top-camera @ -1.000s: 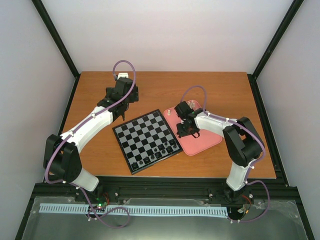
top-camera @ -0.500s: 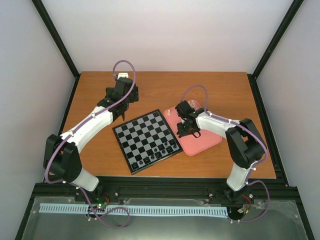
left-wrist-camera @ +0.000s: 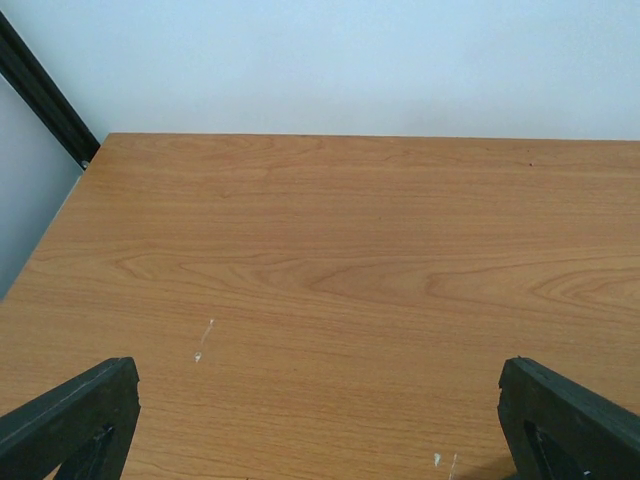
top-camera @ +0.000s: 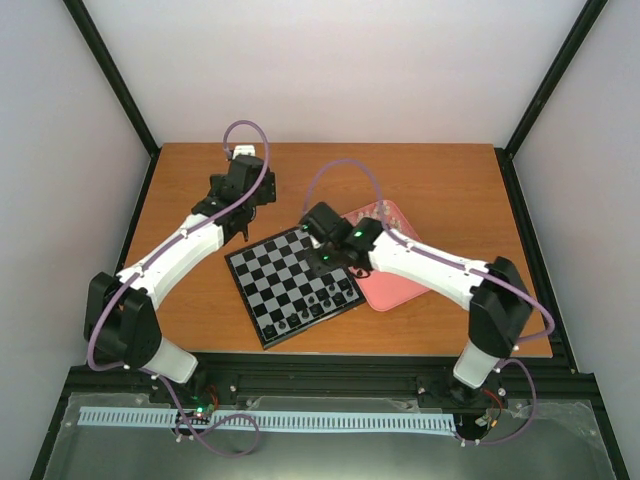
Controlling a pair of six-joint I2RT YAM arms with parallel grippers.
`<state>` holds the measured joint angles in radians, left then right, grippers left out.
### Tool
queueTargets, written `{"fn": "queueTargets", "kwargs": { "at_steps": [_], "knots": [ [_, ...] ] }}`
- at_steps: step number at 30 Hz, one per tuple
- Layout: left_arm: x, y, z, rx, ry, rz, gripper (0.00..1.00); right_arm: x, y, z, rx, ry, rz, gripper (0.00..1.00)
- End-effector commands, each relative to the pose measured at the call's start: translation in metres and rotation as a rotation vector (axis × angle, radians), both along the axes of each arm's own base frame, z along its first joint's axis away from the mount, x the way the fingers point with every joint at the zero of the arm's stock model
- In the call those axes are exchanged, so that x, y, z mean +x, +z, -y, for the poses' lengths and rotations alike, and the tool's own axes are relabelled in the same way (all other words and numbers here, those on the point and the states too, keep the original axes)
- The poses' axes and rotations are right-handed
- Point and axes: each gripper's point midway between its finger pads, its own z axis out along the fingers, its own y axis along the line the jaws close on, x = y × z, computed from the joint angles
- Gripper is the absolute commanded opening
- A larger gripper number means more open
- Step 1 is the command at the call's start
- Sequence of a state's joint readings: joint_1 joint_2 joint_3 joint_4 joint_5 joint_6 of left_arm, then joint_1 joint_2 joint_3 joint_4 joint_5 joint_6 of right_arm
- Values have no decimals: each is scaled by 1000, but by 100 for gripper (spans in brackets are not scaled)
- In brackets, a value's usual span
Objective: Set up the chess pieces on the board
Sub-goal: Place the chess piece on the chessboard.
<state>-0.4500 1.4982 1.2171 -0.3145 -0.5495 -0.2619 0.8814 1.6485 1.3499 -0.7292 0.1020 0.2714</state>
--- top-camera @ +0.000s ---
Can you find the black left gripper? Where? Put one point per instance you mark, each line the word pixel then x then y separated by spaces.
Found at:
pixel 268 194

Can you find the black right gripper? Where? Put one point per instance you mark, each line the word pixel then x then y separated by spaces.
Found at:
pixel 317 267

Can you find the black rook chess piece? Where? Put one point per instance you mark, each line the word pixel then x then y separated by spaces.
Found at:
pixel 270 331

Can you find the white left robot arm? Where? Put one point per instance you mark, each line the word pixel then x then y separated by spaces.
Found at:
pixel 121 325

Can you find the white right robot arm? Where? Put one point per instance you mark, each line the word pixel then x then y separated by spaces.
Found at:
pixel 502 314

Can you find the black and grey chessboard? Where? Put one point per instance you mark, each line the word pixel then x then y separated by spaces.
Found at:
pixel 274 280

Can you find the pink plastic tray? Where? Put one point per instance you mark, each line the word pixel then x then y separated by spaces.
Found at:
pixel 385 291

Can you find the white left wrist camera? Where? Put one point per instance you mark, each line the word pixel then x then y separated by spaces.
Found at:
pixel 243 150

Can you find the light blue slotted cable duct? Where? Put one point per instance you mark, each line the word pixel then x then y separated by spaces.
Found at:
pixel 273 421

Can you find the black left frame post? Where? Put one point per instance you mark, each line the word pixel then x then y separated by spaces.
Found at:
pixel 105 61

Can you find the black frame post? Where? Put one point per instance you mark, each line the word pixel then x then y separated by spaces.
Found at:
pixel 105 61
pixel 572 43

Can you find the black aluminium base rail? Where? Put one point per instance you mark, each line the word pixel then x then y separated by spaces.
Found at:
pixel 234 378

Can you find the black right frame post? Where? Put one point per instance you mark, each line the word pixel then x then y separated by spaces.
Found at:
pixel 572 43

